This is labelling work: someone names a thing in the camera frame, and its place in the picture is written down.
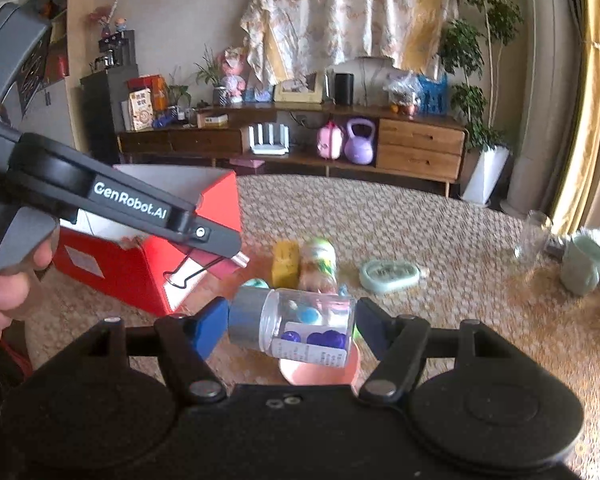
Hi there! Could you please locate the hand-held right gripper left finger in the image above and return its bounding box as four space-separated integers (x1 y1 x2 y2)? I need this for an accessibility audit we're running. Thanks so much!
87 297 231 407

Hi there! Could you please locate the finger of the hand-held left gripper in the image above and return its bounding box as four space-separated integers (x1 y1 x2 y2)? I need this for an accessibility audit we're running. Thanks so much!
172 210 252 268

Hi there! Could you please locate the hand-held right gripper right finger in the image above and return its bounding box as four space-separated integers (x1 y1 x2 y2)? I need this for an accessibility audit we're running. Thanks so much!
355 297 511 408

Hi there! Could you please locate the clear jar with silver lid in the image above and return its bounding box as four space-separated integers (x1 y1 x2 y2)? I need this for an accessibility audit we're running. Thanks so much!
228 287 357 367

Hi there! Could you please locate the pink plastic cup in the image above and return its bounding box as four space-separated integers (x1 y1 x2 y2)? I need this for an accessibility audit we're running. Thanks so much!
278 345 361 387

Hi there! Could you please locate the red cardboard box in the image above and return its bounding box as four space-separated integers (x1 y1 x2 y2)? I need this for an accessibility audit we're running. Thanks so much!
52 164 243 317

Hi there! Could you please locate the person's left hand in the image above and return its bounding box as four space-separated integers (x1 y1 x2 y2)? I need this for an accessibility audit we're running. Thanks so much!
0 240 57 353

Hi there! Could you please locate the white round dish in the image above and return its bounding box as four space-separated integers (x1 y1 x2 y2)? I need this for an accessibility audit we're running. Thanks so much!
359 258 421 295

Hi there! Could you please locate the black cabinet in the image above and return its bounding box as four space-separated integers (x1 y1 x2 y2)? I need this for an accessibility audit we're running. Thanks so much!
80 65 140 166

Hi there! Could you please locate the yellow carton box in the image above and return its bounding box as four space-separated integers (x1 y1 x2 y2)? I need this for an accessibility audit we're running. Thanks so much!
271 240 301 288

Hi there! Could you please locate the pink flat box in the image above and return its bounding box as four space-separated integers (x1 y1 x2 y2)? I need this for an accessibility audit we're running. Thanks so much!
230 158 266 176

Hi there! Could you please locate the green-lid plastic jar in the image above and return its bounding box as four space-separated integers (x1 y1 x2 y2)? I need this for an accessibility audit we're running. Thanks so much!
300 237 338 293

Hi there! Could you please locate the white router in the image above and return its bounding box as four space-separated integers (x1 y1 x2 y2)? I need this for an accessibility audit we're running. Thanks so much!
248 124 291 156

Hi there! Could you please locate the patterned snack packet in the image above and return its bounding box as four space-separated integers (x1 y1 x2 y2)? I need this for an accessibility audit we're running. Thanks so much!
129 89 155 132

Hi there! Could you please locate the orange box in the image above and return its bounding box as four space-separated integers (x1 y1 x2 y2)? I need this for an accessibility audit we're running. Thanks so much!
126 75 168 111

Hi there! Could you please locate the black coffee machine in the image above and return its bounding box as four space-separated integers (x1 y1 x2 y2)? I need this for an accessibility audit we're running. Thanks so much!
97 30 136 71

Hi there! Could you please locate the small potted plant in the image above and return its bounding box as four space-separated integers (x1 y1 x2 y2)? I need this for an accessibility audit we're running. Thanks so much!
196 45 231 107

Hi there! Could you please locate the pink toy suitcase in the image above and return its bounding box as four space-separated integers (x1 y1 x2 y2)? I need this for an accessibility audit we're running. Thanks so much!
317 121 345 161

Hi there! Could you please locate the pink doll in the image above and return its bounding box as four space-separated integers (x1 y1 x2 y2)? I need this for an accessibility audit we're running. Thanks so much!
223 47 248 103

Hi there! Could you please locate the purple kettlebell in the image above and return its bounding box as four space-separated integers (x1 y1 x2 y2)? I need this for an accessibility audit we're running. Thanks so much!
344 118 377 165

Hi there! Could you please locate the clear drinking glass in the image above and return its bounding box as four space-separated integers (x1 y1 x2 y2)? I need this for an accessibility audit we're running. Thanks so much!
514 210 553 266

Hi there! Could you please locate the wooden sideboard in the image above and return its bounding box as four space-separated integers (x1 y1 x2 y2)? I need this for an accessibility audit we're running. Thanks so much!
116 102 471 196

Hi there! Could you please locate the white planter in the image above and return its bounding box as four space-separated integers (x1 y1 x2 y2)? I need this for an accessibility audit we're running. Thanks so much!
461 145 511 206

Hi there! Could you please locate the black cylindrical speaker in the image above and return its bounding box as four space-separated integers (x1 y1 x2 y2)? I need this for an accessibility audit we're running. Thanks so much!
334 73 355 106

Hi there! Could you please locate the pale green mug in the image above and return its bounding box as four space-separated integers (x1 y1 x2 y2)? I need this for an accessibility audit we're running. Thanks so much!
560 232 600 297

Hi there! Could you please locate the tall green houseplant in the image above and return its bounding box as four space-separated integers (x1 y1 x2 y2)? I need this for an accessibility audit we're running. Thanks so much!
437 0 523 153

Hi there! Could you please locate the clear plastic bag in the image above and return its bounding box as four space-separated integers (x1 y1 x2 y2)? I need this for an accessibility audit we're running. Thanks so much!
384 71 421 111

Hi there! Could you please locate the blue printed bag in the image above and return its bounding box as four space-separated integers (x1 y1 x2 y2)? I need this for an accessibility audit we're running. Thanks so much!
417 74 449 113

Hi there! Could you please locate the hanging floral cloth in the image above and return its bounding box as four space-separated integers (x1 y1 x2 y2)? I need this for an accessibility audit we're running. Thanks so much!
240 0 461 86

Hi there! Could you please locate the yellow curtain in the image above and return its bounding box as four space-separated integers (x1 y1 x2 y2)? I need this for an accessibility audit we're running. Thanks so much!
550 0 600 241

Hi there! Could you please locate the wooden picture frame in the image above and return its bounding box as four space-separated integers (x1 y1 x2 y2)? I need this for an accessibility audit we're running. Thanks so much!
273 74 326 104

